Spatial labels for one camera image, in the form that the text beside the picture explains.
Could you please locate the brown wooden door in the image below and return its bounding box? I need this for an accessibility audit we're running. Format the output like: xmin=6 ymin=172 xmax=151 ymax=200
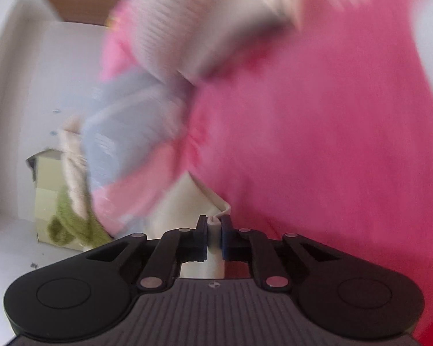
xmin=43 ymin=0 xmax=130 ymax=27

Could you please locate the pale yellow wardrobe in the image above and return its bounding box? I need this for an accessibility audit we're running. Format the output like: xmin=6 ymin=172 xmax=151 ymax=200
xmin=25 ymin=148 xmax=112 ymax=252

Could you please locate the beige zip jacket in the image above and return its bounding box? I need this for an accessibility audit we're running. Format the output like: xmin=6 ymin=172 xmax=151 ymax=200
xmin=148 ymin=171 xmax=232 ymax=280

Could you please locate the pink and grey floral quilt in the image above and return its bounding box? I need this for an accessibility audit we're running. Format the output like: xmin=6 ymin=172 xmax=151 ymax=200
xmin=81 ymin=0 xmax=203 ymax=233

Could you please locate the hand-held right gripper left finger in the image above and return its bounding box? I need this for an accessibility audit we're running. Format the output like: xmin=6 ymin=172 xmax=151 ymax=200
xmin=87 ymin=215 xmax=208 ymax=292

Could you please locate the green and cream fleece blanket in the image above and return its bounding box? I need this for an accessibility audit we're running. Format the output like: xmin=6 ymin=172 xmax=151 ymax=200
xmin=47 ymin=115 xmax=112 ymax=250

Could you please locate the pink floral bed blanket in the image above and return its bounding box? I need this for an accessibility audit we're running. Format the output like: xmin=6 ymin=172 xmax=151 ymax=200
xmin=186 ymin=0 xmax=433 ymax=346

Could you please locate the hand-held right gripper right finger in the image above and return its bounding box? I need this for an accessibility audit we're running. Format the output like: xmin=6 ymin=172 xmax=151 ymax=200
xmin=221 ymin=215 xmax=341 ymax=291

